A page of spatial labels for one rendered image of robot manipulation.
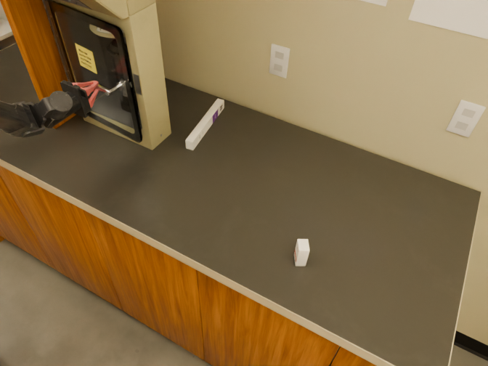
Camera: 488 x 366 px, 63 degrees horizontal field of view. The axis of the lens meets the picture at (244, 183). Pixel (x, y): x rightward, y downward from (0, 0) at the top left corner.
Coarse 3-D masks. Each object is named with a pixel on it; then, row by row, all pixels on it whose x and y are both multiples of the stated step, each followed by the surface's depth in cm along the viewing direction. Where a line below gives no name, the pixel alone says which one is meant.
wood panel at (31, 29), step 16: (0, 0) 113; (16, 0) 114; (32, 0) 119; (16, 16) 116; (32, 16) 120; (16, 32) 119; (32, 32) 122; (48, 32) 127; (32, 48) 125; (48, 48) 130; (32, 64) 127; (48, 64) 132; (32, 80) 132; (48, 80) 134; (48, 96) 137
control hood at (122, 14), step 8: (80, 0) 100; (88, 0) 96; (96, 0) 94; (104, 0) 95; (112, 0) 98; (120, 0) 100; (96, 8) 102; (104, 8) 98; (112, 8) 98; (120, 8) 101; (112, 16) 104; (120, 16) 102; (128, 16) 104
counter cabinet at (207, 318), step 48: (0, 192) 165; (48, 192) 138; (0, 240) 220; (48, 240) 174; (96, 240) 145; (96, 288) 184; (144, 288) 151; (192, 288) 128; (192, 336) 159; (240, 336) 134; (288, 336) 116
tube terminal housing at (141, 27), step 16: (128, 0) 102; (144, 0) 107; (96, 16) 111; (144, 16) 110; (128, 32) 109; (144, 32) 112; (128, 48) 113; (144, 48) 115; (160, 48) 121; (144, 64) 117; (160, 64) 124; (144, 80) 120; (160, 80) 128; (144, 96) 123; (160, 96) 131; (144, 112) 127; (160, 112) 134; (144, 128) 133; (160, 128) 138; (144, 144) 139
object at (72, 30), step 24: (48, 0) 115; (72, 24) 115; (96, 24) 109; (72, 48) 122; (96, 48) 115; (120, 48) 109; (72, 72) 131; (120, 72) 116; (120, 96) 123; (96, 120) 141; (120, 120) 132
